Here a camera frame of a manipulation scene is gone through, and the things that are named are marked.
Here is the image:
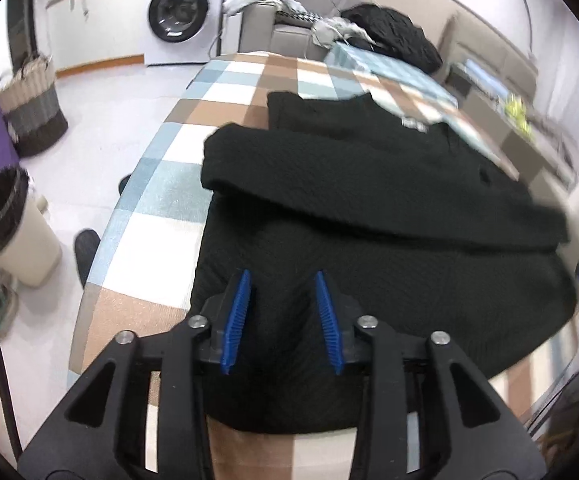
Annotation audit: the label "blue checkered cloth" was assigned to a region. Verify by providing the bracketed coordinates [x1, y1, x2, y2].
[327, 42, 457, 108]

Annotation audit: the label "white base cabinets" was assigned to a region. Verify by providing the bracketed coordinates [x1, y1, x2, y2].
[46, 0, 150, 73]

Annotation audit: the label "grey ottoman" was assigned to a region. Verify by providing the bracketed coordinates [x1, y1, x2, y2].
[444, 62, 535, 161]

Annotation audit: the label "checkered tablecloth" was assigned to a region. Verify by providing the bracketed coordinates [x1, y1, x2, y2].
[66, 51, 570, 480]

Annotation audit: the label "green toy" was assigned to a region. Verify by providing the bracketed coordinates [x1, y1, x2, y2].
[504, 95, 533, 128]

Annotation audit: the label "black knit shirt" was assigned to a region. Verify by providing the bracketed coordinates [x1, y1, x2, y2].
[189, 90, 577, 433]

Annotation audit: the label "woven laundry basket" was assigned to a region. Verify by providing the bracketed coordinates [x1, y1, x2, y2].
[0, 54, 69, 157]

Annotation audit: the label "dark door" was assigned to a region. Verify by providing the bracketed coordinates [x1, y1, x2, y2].
[6, 0, 35, 61]

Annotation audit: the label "grey white garment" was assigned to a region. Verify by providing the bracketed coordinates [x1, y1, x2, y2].
[312, 16, 375, 46]

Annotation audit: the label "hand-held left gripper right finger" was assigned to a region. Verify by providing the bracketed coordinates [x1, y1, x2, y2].
[314, 270, 547, 480]

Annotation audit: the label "white trash bin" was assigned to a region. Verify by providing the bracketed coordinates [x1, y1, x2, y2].
[0, 166, 63, 288]

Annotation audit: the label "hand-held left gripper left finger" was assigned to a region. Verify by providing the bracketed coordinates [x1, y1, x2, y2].
[19, 268, 255, 480]

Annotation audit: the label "white washing machine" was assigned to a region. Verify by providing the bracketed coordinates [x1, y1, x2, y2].
[144, 0, 230, 67]

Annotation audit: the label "black quilted jacket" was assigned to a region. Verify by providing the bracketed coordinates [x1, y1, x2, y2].
[342, 4, 444, 73]

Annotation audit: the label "black stool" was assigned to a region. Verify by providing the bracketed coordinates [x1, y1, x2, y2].
[74, 228, 101, 286]

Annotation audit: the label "grey sofa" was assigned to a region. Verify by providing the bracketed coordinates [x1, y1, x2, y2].
[239, 0, 333, 61]

